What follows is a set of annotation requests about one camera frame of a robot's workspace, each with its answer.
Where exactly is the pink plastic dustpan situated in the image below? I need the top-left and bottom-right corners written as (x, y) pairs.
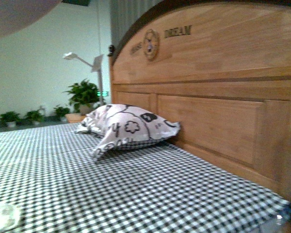
top-left (0, 0), bottom-right (60, 38)

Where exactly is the far wooden nightstand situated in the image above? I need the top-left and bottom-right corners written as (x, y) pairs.
top-left (65, 113), bottom-right (85, 123)

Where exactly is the black white checkered bedsheet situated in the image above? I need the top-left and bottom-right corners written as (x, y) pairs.
top-left (0, 124), bottom-right (291, 233)

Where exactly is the white floor lamp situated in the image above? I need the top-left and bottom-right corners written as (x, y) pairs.
top-left (63, 52), bottom-right (104, 105)

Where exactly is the wooden bed headboard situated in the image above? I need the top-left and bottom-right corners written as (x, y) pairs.
top-left (109, 0), bottom-right (291, 233)

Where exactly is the large potted green plant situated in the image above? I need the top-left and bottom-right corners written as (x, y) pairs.
top-left (64, 79), bottom-right (100, 115)

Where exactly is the crumpled white paper trash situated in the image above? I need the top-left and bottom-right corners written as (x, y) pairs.
top-left (0, 202), bottom-right (21, 232)

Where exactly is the patterned white pillow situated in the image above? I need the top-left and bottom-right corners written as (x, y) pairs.
top-left (75, 104), bottom-right (180, 157)

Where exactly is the small potted plant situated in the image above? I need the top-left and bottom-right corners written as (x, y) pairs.
top-left (53, 105), bottom-right (70, 122)
top-left (0, 111), bottom-right (20, 128)
top-left (25, 110), bottom-right (44, 125)

